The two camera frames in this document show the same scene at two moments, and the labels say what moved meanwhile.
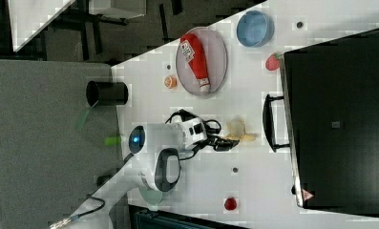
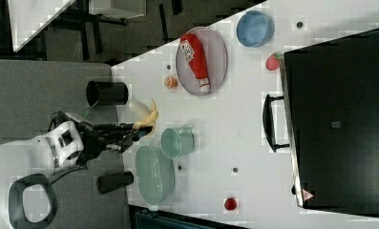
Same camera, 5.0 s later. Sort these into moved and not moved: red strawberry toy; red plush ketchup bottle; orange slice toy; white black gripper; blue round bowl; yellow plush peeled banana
Moved: white black gripper; yellow plush peeled banana
Not moved: orange slice toy; blue round bowl; red plush ketchup bottle; red strawberry toy
